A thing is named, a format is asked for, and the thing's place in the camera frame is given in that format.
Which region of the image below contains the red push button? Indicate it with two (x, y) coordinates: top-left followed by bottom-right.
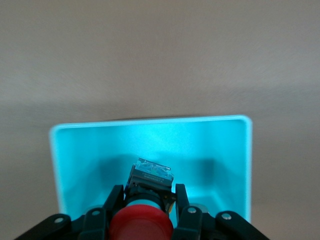
(108, 157), (175, 240)

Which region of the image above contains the cyan plastic bin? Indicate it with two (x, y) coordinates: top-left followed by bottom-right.
(48, 114), (253, 226)

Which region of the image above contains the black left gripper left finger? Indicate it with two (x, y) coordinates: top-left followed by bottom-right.
(14, 184), (125, 240)

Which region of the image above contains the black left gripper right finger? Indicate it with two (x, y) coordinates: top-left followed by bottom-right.
(171, 183), (272, 240)

